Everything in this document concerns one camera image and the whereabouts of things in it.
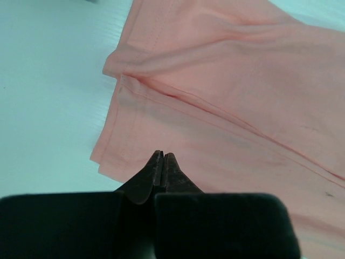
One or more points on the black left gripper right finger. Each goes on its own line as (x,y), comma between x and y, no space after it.
(223,225)

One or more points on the salmon pink t-shirt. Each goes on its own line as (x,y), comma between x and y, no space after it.
(248,99)

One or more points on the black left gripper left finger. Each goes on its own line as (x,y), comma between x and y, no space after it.
(81,225)

